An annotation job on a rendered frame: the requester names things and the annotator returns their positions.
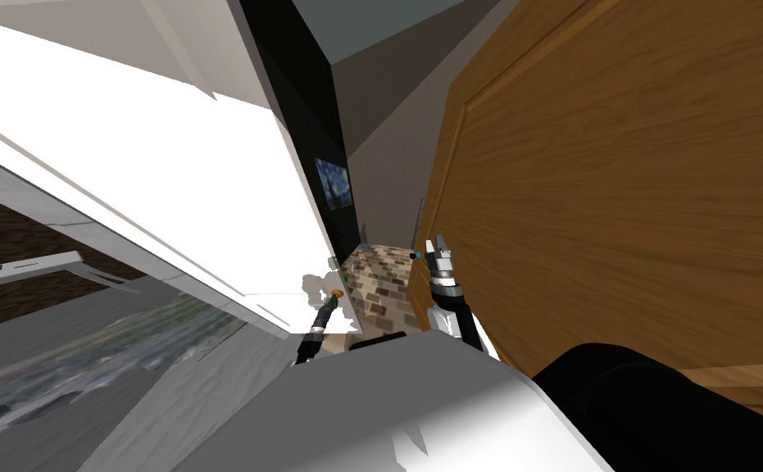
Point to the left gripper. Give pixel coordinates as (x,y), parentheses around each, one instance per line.
(332,304)

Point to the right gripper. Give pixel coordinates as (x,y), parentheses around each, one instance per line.
(440,256)

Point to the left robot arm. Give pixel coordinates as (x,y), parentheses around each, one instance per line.
(316,329)

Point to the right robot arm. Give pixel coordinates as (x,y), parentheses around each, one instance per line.
(643,406)

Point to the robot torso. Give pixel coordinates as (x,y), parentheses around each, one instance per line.
(381,406)

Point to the blue night sky painting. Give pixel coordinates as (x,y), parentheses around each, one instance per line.
(334,183)

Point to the brown wooden door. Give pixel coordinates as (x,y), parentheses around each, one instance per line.
(617,164)

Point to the white door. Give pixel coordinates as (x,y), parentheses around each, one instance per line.
(158,170)

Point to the white table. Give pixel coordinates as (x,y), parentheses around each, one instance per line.
(20,267)

